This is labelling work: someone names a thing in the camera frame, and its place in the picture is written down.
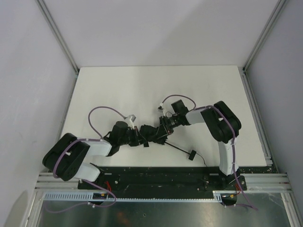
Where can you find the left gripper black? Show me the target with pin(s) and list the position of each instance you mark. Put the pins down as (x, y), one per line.
(135, 136)

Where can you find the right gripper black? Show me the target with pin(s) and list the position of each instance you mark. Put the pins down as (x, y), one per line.
(161, 130)

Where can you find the black folding umbrella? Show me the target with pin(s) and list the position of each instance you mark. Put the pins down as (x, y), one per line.
(150, 134)

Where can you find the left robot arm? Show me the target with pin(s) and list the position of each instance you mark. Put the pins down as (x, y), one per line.
(66, 159)

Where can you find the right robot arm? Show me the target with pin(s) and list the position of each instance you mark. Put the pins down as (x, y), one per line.
(223, 125)

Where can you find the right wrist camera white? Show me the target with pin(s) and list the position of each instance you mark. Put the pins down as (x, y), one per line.
(160, 107)

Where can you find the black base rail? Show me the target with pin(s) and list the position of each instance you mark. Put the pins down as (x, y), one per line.
(174, 183)

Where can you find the right aluminium frame post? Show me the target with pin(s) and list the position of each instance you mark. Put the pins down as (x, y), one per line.
(266, 31)

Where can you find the aluminium frame post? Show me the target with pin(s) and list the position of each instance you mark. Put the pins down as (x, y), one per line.
(266, 31)
(57, 34)

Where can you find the left aluminium frame post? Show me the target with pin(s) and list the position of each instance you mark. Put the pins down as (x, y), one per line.
(57, 34)

